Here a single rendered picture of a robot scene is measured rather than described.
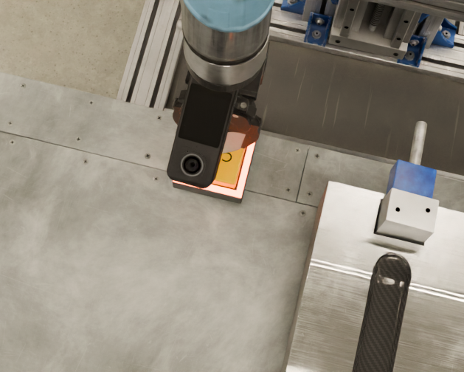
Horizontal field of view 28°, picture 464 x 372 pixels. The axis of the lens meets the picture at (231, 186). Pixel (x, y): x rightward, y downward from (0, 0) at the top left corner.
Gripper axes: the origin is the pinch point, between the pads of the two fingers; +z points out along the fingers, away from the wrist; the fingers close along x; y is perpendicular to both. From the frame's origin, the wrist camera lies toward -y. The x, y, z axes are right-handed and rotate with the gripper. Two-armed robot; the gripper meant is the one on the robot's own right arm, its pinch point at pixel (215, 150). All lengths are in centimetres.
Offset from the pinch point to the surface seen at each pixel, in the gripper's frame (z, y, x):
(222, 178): 1.2, -2.6, -1.4
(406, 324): -4.0, -14.7, -23.3
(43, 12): 84, 53, 51
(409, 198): -7.7, -3.1, -20.6
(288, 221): 4.6, -4.5, -9.6
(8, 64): 84, 40, 54
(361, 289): -4.1, -12.4, -18.1
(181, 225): 4.5, -8.0, 1.8
